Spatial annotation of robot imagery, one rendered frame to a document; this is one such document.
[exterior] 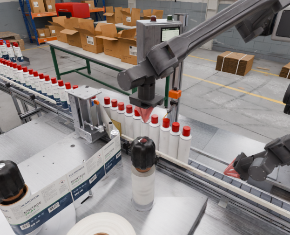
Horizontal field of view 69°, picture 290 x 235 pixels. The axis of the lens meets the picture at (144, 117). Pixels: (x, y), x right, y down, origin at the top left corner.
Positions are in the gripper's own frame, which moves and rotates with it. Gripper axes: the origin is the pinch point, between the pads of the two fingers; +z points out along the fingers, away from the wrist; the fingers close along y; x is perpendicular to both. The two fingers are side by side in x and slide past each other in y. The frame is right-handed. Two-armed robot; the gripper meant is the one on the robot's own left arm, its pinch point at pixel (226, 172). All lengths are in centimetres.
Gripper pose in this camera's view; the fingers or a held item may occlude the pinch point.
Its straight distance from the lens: 96.4
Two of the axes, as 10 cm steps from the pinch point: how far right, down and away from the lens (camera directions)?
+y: -5.9, 4.2, -6.9
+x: 6.2, 7.9, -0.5
